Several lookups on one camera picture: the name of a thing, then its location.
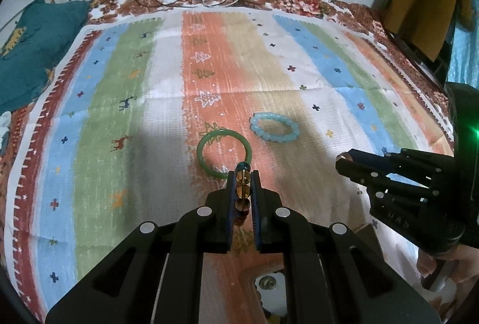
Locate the person's right hand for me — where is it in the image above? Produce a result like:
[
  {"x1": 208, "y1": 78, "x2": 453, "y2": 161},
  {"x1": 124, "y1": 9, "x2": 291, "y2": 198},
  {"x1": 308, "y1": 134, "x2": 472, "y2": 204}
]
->
[{"x1": 415, "y1": 243, "x2": 479, "y2": 291}]

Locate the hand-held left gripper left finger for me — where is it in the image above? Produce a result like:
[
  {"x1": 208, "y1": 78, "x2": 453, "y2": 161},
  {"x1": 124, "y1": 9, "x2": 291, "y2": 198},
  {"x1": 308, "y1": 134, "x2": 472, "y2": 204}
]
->
[{"x1": 45, "y1": 170, "x2": 234, "y2": 324}]

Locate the dark bed frame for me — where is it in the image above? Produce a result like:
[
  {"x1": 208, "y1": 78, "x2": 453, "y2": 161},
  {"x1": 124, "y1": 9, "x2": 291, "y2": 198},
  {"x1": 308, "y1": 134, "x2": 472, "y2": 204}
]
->
[{"x1": 385, "y1": 30, "x2": 450, "y2": 85}]

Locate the light blue cloth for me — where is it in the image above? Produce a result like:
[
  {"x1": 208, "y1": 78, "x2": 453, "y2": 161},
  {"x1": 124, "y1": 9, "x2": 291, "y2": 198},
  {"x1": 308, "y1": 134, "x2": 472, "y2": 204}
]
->
[{"x1": 447, "y1": 21, "x2": 479, "y2": 85}]

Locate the multicolour glass bead bracelet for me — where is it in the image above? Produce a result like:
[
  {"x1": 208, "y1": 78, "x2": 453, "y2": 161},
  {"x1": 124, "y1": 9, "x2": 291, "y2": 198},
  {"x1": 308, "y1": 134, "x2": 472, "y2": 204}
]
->
[{"x1": 233, "y1": 161, "x2": 252, "y2": 227}]

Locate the teal garment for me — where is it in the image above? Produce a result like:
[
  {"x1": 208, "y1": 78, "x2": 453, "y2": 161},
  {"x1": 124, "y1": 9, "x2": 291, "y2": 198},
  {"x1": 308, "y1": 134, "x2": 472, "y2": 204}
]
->
[{"x1": 0, "y1": 0, "x2": 92, "y2": 115}]

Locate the yellow and dark bead bracelet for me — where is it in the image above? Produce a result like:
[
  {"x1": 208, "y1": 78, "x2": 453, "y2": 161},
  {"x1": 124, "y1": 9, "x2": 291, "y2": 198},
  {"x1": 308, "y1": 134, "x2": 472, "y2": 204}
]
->
[{"x1": 260, "y1": 303, "x2": 287, "y2": 324}]

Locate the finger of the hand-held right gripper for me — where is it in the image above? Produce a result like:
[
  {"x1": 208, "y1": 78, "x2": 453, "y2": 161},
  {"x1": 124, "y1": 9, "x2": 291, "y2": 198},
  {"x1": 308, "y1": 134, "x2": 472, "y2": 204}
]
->
[
  {"x1": 337, "y1": 148, "x2": 456, "y2": 190},
  {"x1": 335, "y1": 158, "x2": 432, "y2": 205}
]

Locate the green jade bangle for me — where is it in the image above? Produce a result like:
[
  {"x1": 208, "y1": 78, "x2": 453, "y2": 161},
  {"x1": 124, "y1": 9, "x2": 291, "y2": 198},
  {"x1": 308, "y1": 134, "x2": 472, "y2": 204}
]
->
[{"x1": 196, "y1": 129, "x2": 252, "y2": 180}]

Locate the metal tin box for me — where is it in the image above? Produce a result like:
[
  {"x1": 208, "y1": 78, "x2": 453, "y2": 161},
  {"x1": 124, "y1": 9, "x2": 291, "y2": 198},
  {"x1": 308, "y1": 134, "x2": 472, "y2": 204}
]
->
[{"x1": 234, "y1": 260, "x2": 289, "y2": 324}]

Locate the white cloth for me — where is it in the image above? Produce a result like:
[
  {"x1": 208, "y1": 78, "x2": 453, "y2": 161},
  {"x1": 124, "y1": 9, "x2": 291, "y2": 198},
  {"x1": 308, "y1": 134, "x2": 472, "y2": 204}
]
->
[{"x1": 0, "y1": 110, "x2": 12, "y2": 156}]

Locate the light blue bead bracelet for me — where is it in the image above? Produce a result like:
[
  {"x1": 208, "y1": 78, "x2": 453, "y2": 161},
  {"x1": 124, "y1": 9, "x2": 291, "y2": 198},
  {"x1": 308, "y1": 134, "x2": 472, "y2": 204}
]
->
[{"x1": 249, "y1": 112, "x2": 301, "y2": 142}]

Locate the striped patterned cloth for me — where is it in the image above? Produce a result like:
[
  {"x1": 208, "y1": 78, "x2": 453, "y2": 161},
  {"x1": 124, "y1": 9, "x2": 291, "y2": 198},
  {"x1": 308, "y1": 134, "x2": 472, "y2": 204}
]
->
[{"x1": 4, "y1": 7, "x2": 455, "y2": 324}]

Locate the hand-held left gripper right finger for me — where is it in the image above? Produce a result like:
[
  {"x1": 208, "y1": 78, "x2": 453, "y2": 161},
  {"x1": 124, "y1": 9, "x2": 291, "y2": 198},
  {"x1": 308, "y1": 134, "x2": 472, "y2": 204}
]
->
[{"x1": 250, "y1": 170, "x2": 442, "y2": 324}]

